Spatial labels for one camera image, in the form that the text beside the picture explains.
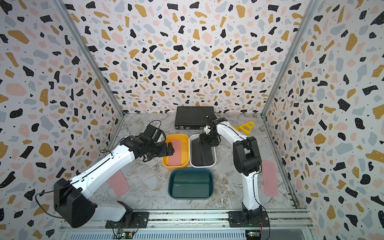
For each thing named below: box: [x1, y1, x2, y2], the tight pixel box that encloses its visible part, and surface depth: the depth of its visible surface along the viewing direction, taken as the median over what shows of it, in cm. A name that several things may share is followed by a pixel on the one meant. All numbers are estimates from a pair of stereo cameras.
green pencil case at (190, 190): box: [172, 183, 210, 198], surface depth 80 cm
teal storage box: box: [168, 169, 214, 200], surface depth 82 cm
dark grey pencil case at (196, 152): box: [191, 137, 203, 166], surface depth 97 cm
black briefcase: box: [174, 106, 216, 134], surface depth 123 cm
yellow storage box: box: [162, 133, 190, 170], surface depth 99 cm
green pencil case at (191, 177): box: [173, 172, 210, 182], surface depth 86 cm
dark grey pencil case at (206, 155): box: [200, 144, 214, 166], surface depth 92 cm
